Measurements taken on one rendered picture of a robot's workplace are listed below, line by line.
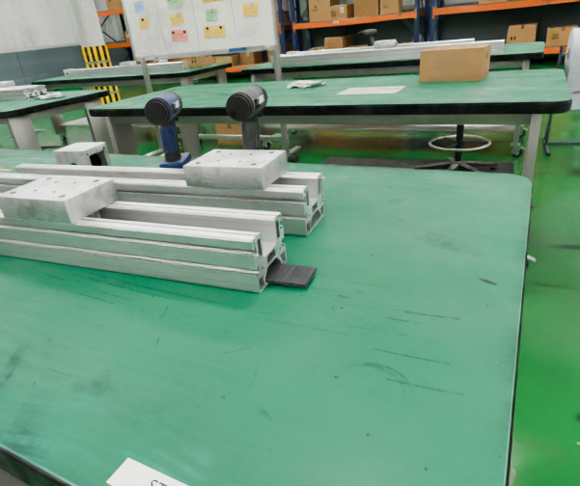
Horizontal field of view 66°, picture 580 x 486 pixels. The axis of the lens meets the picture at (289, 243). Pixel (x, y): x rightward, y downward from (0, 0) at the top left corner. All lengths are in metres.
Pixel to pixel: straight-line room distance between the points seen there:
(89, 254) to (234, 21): 3.25
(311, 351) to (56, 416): 0.27
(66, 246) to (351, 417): 0.58
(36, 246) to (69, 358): 0.33
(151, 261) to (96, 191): 0.17
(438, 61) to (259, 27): 1.69
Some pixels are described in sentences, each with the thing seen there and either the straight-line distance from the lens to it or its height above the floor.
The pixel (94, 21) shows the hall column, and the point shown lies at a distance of 9.28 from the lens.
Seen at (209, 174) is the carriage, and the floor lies 0.89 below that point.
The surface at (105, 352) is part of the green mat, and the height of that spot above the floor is 0.78.
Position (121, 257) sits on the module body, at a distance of 0.76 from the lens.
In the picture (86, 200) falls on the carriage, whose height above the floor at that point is 0.89.
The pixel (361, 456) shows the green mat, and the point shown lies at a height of 0.78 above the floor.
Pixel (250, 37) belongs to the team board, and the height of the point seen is 1.06.
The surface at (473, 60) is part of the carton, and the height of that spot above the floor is 0.88.
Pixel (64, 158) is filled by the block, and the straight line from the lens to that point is 1.34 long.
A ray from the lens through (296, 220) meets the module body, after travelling 0.78.
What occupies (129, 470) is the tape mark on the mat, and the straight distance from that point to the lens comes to 0.46.
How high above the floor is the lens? 1.12
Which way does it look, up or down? 26 degrees down
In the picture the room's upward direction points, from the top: 6 degrees counter-clockwise
